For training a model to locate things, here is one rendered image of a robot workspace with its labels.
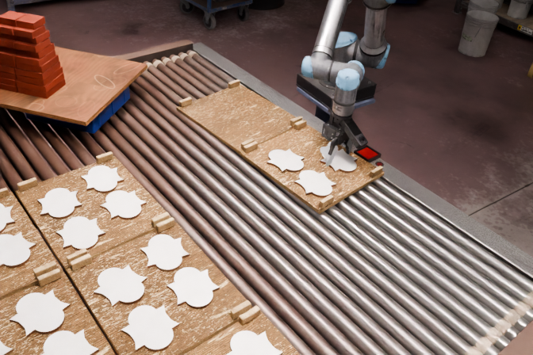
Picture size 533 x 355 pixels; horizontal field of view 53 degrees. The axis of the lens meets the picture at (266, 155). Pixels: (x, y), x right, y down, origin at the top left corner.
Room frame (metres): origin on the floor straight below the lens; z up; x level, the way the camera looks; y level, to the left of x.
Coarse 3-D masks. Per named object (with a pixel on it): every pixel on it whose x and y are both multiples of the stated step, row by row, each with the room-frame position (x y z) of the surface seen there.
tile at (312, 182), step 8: (304, 176) 1.49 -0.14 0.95; (312, 176) 1.50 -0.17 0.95; (320, 176) 1.50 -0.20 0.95; (304, 184) 1.45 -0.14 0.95; (312, 184) 1.45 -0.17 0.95; (320, 184) 1.46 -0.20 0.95; (328, 184) 1.46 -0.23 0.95; (312, 192) 1.41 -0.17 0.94; (320, 192) 1.41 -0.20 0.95; (328, 192) 1.42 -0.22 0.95
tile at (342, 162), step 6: (342, 150) 1.67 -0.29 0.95; (336, 156) 1.63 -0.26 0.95; (342, 156) 1.63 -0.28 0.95; (348, 156) 1.63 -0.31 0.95; (324, 162) 1.59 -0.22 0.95; (336, 162) 1.59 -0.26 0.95; (342, 162) 1.59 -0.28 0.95; (348, 162) 1.60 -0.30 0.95; (354, 162) 1.60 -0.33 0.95; (336, 168) 1.56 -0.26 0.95; (342, 168) 1.56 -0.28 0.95; (348, 168) 1.56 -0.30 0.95; (354, 168) 1.57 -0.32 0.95
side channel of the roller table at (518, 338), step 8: (528, 328) 0.91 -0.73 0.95; (520, 336) 0.89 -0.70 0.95; (528, 336) 0.89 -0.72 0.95; (512, 344) 0.86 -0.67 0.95; (520, 344) 0.86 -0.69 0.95; (528, 344) 0.86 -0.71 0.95; (504, 352) 0.83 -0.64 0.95; (512, 352) 0.83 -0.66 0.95; (520, 352) 0.84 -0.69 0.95; (528, 352) 0.84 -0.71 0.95
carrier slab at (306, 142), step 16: (304, 128) 1.82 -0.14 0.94; (272, 144) 1.69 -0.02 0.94; (288, 144) 1.70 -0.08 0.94; (304, 144) 1.71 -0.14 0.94; (320, 144) 1.72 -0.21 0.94; (256, 160) 1.58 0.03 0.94; (304, 160) 1.60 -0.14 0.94; (272, 176) 1.49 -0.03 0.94; (288, 176) 1.50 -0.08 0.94; (336, 176) 1.52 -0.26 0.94; (352, 176) 1.53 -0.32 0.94; (368, 176) 1.54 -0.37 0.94; (304, 192) 1.42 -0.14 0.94; (336, 192) 1.43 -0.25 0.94; (352, 192) 1.45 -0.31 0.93; (320, 208) 1.34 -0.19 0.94
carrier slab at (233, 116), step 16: (208, 96) 2.02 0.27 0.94; (224, 96) 2.03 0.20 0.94; (240, 96) 2.04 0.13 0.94; (256, 96) 2.05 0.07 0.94; (192, 112) 1.88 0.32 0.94; (208, 112) 1.89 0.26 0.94; (224, 112) 1.90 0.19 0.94; (240, 112) 1.91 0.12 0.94; (256, 112) 1.92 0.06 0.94; (272, 112) 1.93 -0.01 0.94; (208, 128) 1.76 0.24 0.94; (224, 128) 1.77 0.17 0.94; (240, 128) 1.78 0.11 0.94; (256, 128) 1.79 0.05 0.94; (272, 128) 1.80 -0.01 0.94; (288, 128) 1.81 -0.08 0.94; (240, 144) 1.67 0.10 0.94
